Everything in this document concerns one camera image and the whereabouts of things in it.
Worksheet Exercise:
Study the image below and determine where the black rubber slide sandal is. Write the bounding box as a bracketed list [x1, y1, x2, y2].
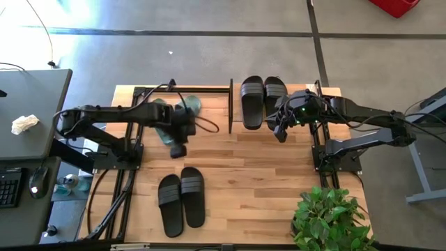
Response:
[240, 75, 265, 131]
[180, 167, 206, 229]
[157, 174, 185, 238]
[263, 76, 289, 132]

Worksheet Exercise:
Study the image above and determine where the black floor cable with plug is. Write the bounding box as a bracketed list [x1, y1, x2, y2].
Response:
[24, 0, 59, 69]

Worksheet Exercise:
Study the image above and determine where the light grey desk frame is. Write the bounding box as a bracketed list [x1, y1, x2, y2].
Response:
[384, 86, 446, 205]

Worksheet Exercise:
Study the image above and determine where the black support beam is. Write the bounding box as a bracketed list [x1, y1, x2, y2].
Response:
[49, 138, 95, 174]

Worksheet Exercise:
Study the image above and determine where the black computer mouse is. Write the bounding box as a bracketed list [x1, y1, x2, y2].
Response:
[28, 166, 50, 200]

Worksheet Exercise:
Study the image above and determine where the red plastic bin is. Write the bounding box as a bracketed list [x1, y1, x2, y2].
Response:
[368, 0, 422, 19]

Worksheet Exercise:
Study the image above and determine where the black keyboard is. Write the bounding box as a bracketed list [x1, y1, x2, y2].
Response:
[0, 167, 23, 209]

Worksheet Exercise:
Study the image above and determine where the silver metal bracket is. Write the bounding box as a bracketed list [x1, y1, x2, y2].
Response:
[110, 243, 151, 251]

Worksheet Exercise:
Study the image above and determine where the green potted plant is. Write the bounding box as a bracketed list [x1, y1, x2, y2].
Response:
[291, 185, 379, 251]

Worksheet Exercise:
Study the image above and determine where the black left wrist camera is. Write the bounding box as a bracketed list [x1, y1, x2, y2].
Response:
[169, 144, 188, 160]

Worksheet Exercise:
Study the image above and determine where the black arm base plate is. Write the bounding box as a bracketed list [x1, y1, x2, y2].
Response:
[312, 144, 363, 174]
[84, 142, 144, 172]

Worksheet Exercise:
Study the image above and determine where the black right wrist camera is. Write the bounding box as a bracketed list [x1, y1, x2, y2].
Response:
[273, 124, 289, 144]

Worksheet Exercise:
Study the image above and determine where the white box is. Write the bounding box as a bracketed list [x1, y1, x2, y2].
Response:
[78, 138, 105, 178]

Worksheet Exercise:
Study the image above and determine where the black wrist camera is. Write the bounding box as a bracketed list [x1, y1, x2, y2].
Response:
[169, 144, 188, 160]
[273, 124, 289, 144]

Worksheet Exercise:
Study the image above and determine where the teal plastic bottle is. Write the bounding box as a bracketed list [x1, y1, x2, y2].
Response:
[52, 183, 72, 196]

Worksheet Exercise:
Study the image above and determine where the dark grey desk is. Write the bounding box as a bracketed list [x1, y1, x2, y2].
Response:
[0, 68, 73, 162]
[0, 155, 63, 248]

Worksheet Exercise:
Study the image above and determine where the crumpled white tissue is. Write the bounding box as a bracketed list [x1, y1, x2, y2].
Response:
[10, 114, 40, 136]

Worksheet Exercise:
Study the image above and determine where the wooden shelf black frame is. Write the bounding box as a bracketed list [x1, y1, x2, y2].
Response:
[228, 78, 323, 135]

